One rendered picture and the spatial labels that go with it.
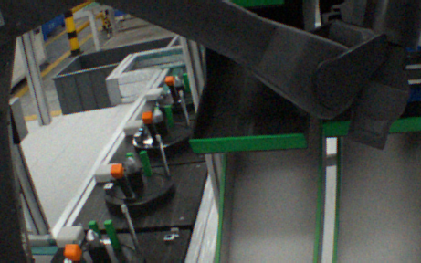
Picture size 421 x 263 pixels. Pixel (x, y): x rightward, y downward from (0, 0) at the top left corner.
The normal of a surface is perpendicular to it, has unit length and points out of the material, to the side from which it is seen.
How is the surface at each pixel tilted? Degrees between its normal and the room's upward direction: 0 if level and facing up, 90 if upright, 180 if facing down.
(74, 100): 90
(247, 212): 45
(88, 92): 90
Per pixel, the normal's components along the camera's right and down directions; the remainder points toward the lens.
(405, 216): -0.33, -0.36
